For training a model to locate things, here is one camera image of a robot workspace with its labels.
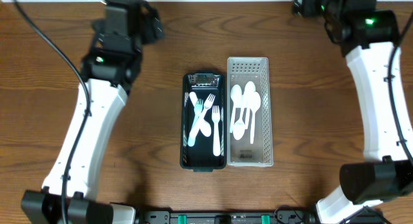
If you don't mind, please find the white fork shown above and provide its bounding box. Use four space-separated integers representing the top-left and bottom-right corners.
212 105 220 157
192 99 205 133
188 94 215 147

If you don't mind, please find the white spoon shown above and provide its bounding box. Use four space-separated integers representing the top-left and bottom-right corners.
189 92 212 137
233 101 246 140
230 85 242 133
243 81 256 130
249 92 261 144

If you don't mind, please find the clear plastic basket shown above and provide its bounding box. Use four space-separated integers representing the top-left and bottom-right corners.
227 57 274 167

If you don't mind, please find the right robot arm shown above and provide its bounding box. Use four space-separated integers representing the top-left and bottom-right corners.
292 0 412 223

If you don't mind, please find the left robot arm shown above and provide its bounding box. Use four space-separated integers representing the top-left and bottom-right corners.
21 0 165 223

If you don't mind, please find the black plastic basket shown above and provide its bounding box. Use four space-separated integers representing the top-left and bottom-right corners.
180 72 227 172

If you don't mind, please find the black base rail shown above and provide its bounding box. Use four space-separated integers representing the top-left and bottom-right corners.
133 205 321 224

